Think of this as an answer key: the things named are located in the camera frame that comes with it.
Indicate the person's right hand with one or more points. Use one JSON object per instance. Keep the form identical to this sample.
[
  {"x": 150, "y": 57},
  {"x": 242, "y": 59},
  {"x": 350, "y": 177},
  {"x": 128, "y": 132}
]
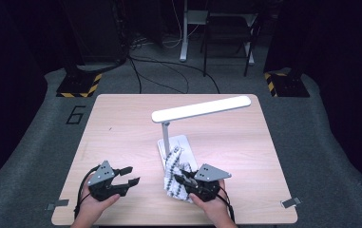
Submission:
[{"x": 212, "y": 207}]

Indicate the white metal stand leg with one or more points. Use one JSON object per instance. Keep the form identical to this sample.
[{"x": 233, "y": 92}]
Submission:
[{"x": 184, "y": 38}]

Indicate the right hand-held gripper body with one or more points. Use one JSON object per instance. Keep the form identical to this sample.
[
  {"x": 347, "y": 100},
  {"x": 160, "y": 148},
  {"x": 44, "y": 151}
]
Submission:
[{"x": 208, "y": 182}]

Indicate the grey tape strip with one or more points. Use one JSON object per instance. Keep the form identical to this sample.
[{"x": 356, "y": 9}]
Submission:
[
  {"x": 291, "y": 202},
  {"x": 57, "y": 204}
]

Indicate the white desk lamp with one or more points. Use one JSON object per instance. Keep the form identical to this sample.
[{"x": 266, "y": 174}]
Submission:
[{"x": 200, "y": 109}]

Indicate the black metal frame chair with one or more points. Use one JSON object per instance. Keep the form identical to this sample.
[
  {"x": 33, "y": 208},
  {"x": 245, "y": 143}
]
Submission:
[{"x": 229, "y": 31}]

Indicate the black yellow striped stand base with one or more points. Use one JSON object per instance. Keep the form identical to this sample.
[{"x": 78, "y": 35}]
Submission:
[
  {"x": 79, "y": 85},
  {"x": 288, "y": 85}
]

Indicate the person's left hand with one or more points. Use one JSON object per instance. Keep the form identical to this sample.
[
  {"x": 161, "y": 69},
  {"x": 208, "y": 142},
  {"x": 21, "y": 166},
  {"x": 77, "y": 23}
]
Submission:
[{"x": 96, "y": 205}]

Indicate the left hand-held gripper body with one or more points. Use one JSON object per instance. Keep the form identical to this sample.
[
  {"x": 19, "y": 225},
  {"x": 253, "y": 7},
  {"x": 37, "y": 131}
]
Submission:
[{"x": 104, "y": 183}]

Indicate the white black patterned cloth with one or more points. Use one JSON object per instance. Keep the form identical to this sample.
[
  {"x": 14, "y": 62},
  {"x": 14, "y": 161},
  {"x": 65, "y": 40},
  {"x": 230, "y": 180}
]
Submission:
[{"x": 173, "y": 177}]

